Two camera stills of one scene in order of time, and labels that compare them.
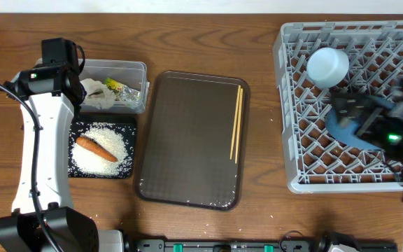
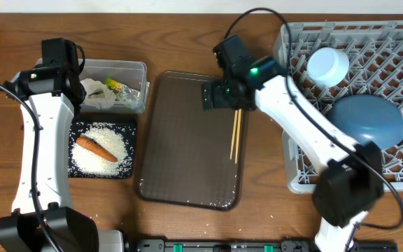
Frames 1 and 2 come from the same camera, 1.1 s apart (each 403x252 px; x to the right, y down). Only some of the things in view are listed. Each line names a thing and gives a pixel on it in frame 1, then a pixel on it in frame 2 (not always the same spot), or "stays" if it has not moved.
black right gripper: x=379 y=115 to x=218 y=100
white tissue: x=97 y=94 stays
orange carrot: x=94 y=146 stays
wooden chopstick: x=236 y=122 stays
